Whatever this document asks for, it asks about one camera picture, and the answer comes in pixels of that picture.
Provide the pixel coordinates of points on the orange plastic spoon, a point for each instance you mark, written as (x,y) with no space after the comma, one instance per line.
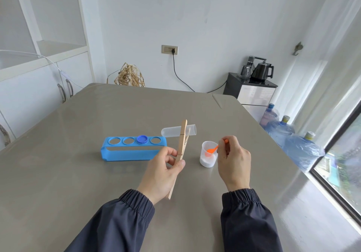
(210,150)

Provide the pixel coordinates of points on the person's left middle finger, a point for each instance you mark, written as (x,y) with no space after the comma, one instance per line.
(170,161)

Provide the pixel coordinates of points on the blue test tube rack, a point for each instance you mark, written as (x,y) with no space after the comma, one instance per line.
(127,153)

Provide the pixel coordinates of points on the wall power socket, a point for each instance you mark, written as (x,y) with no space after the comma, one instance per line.
(169,49)

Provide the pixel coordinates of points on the plastic-wrapped blue water jug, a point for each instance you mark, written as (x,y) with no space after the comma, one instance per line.
(303,151)

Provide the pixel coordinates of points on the white powder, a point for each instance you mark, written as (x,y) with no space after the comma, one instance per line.
(207,162)

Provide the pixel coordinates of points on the white cabinet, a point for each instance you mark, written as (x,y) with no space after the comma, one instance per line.
(31,71)

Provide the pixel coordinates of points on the person's right forearm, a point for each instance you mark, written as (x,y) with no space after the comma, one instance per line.
(248,223)

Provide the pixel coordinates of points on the pink-tinted water jug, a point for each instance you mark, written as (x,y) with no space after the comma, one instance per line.
(268,117)

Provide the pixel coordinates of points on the person's left thumb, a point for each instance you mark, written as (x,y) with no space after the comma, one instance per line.
(178,165)

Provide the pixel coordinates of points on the small clear plastic cup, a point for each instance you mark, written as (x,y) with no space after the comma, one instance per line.
(203,153)

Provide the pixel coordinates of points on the black electric kettle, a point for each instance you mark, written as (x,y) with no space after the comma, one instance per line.
(261,71)

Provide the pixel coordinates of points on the wooden test tube clamp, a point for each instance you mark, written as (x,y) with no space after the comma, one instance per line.
(182,139)

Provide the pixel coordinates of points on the blue screw cap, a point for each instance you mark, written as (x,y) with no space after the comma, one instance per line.
(142,139)

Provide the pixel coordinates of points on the person's right thumb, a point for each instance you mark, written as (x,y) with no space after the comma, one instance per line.
(220,151)

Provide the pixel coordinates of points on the person's right hand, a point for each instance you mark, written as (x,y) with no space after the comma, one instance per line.
(235,167)

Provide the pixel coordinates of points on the metal wall hook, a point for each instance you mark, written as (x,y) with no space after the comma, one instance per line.
(298,48)

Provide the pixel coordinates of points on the person's left hand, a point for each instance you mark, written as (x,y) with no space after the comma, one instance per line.
(158,175)

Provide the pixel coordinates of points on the person's left forearm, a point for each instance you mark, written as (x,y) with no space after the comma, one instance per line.
(118,226)

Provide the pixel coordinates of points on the black window frame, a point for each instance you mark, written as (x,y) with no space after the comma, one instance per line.
(335,188)

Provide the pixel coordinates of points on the white sheer curtain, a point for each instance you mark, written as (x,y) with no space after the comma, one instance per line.
(335,62)

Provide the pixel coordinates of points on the black water dispenser cabinet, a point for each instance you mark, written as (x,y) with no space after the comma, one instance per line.
(253,93)

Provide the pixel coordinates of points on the woven straw basket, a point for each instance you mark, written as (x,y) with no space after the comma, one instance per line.
(130,75)

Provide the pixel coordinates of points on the glass kettle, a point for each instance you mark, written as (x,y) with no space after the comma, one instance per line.
(246,71)

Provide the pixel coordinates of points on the clear plastic test tube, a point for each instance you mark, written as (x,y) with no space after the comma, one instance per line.
(169,132)

